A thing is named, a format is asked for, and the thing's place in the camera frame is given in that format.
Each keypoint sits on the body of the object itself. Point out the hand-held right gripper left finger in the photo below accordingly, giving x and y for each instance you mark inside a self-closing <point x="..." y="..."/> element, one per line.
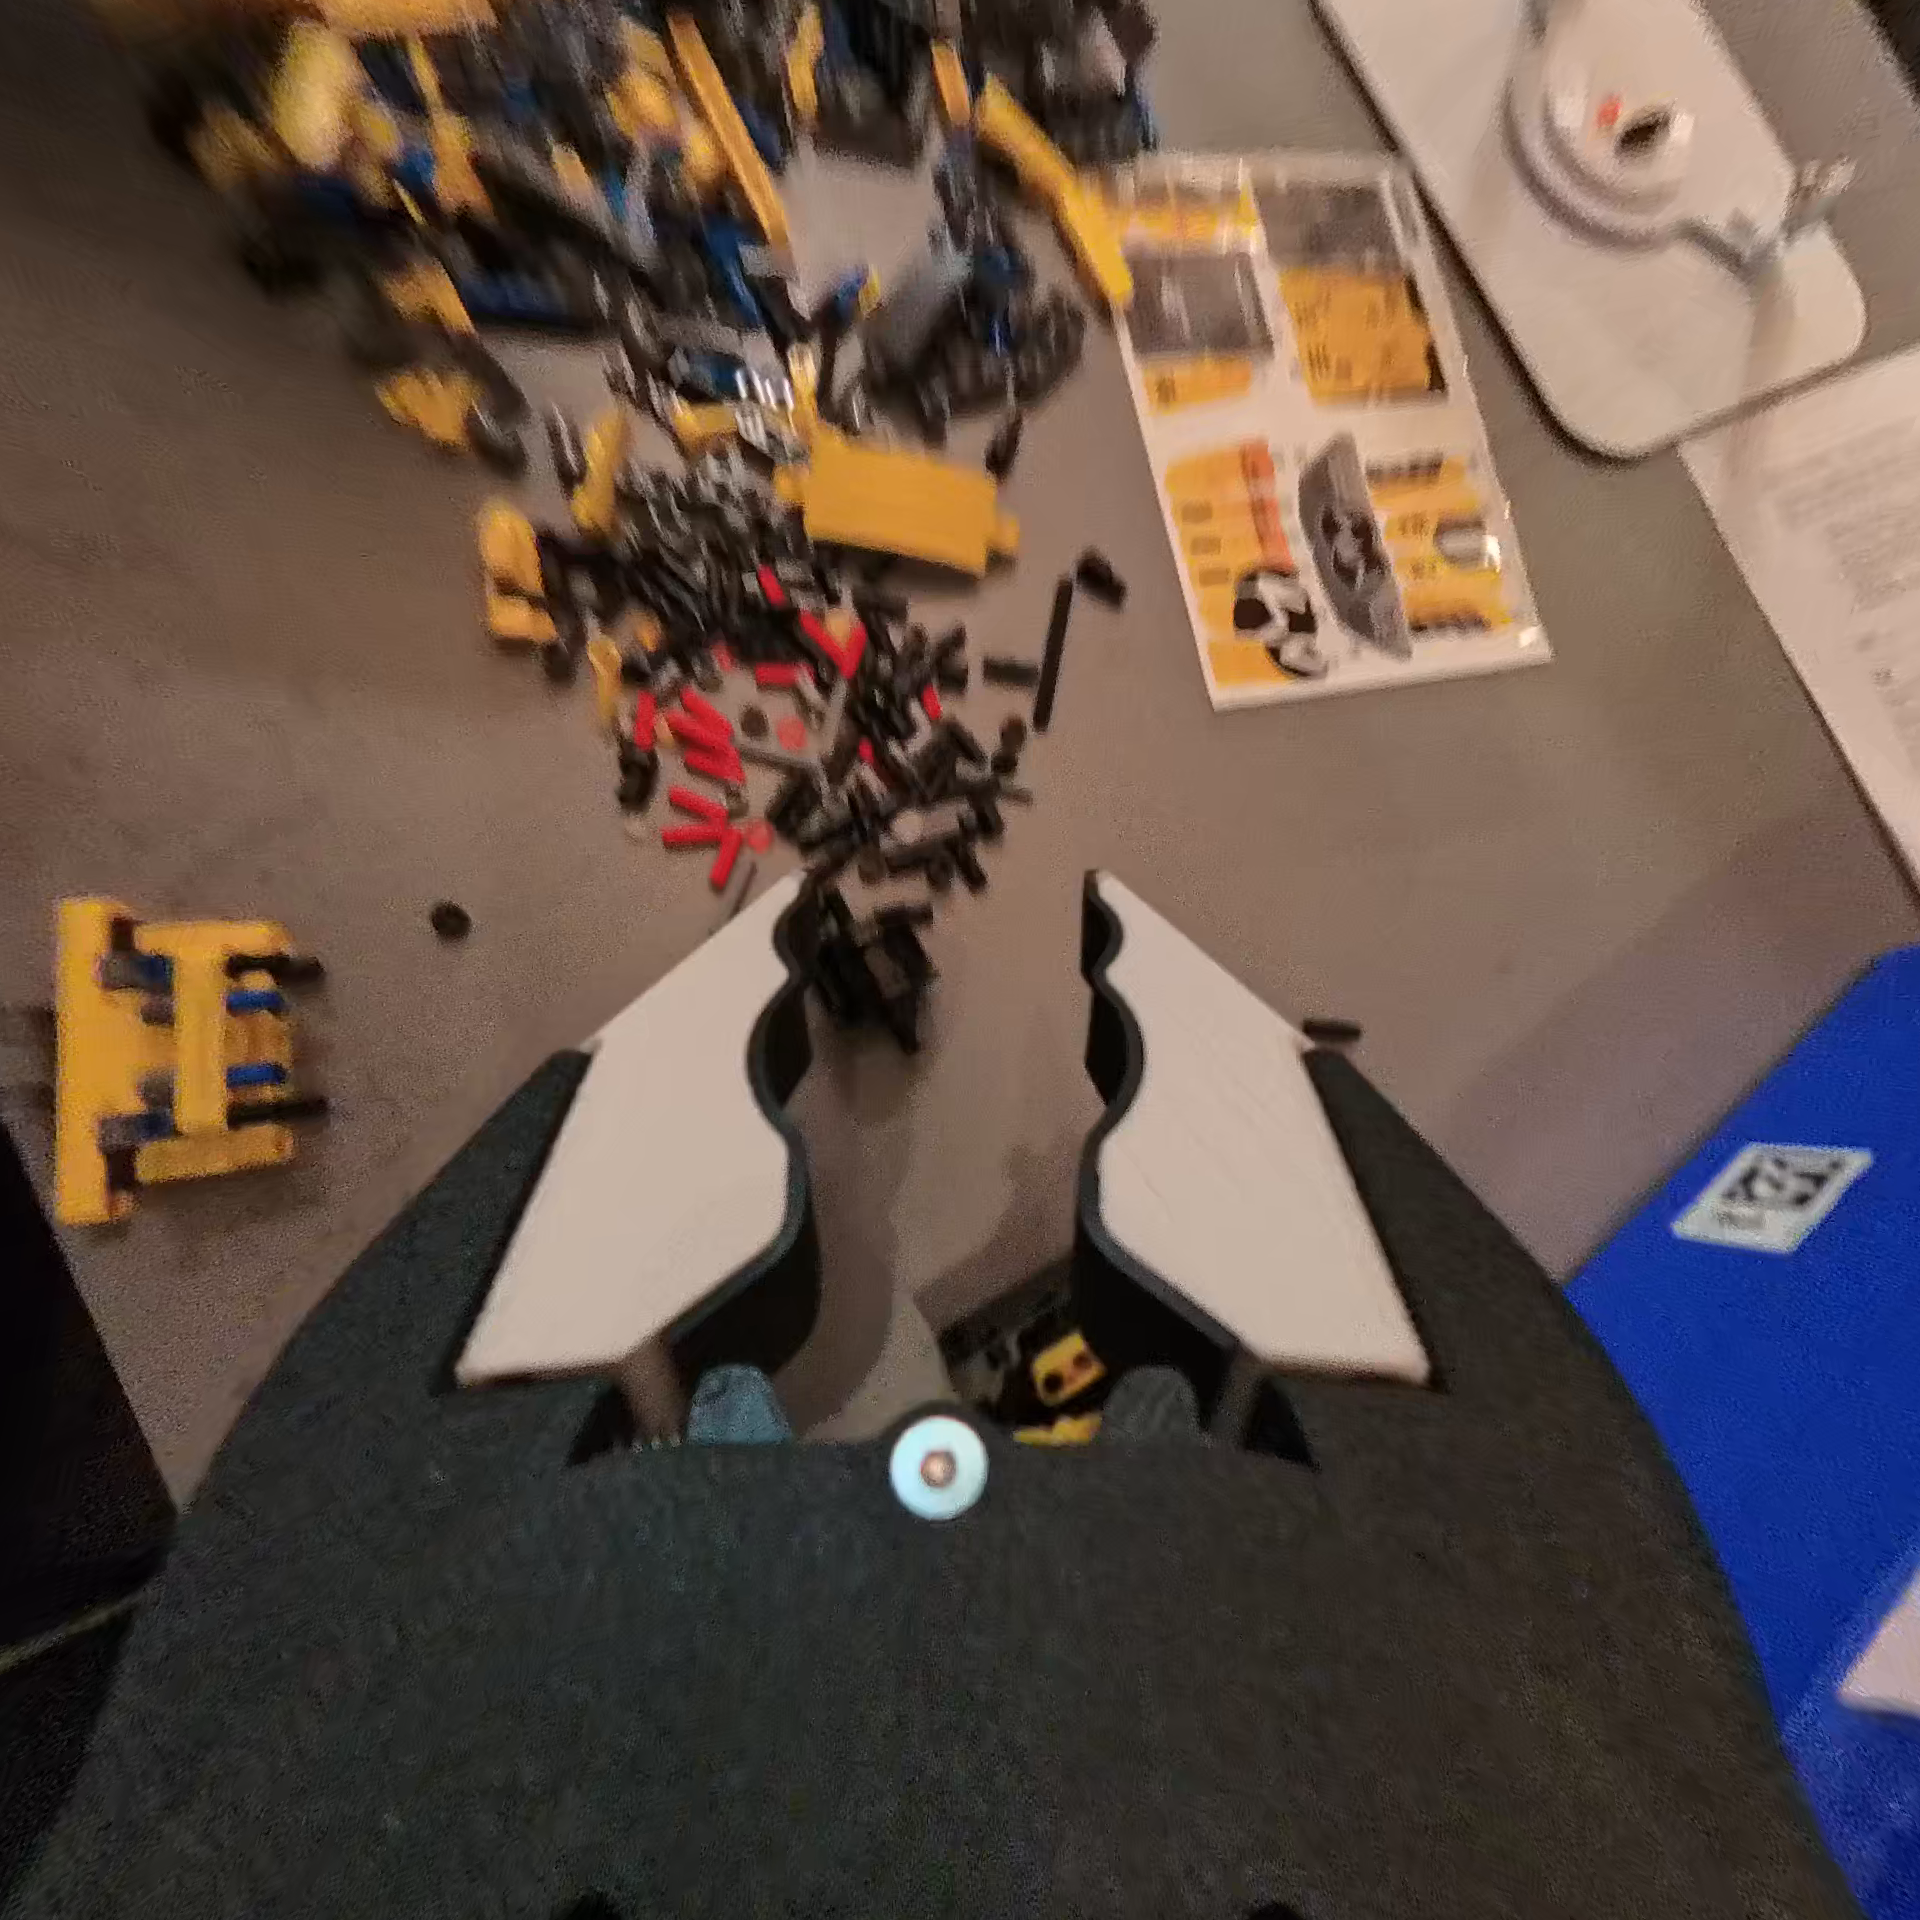
<point x="662" y="1201"/>

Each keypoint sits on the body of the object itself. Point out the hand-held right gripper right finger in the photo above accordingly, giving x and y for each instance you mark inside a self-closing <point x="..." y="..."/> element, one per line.
<point x="1231" y="1201"/>

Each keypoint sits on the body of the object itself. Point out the black axle assembly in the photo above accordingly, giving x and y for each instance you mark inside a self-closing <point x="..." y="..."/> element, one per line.
<point x="862" y="967"/>

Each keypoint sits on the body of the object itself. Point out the pile of building brick pieces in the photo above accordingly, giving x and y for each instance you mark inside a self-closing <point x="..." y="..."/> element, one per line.
<point x="840" y="750"/>

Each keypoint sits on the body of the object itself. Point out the blue plastic bin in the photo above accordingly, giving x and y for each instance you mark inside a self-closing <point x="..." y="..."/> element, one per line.
<point x="1725" y="1425"/>

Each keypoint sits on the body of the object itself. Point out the yellow brick assembly blue pins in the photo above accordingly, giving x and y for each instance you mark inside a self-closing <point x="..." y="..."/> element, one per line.
<point x="89" y="1081"/>

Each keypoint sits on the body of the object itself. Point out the yellow grey sticker sheet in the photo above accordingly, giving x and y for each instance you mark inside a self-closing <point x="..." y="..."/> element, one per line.
<point x="1349" y="452"/>

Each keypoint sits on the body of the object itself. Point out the white printed paper sheet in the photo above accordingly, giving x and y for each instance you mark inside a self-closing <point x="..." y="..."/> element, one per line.
<point x="1846" y="571"/>

